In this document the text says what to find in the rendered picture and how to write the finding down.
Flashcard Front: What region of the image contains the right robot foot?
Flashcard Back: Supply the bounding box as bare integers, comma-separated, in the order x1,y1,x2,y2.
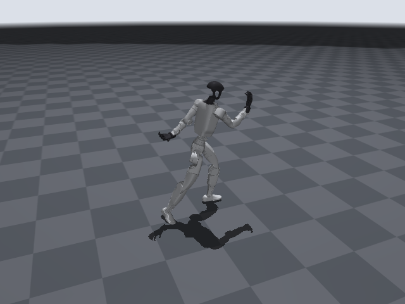
161,207,176,225

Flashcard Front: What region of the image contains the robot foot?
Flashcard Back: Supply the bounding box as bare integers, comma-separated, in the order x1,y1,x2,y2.
161,207,176,225
202,194,221,201

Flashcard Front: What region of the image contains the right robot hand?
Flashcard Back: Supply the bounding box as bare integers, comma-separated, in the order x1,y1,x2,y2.
244,91,252,113

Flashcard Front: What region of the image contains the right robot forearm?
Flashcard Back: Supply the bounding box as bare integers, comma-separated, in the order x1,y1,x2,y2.
233,108,250,127

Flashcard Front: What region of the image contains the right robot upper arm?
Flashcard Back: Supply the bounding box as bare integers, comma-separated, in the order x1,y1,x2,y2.
213,108,235,128

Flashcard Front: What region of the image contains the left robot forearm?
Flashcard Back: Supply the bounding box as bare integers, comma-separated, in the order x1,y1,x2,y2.
171,118,186,135

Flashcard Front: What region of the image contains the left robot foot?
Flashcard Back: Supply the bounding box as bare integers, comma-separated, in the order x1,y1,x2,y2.
202,194,221,201

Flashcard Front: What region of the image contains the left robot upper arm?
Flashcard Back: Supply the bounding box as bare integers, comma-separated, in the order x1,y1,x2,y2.
184,99,202,125

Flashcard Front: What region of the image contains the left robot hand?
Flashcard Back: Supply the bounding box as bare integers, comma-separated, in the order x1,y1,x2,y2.
158,132,176,142

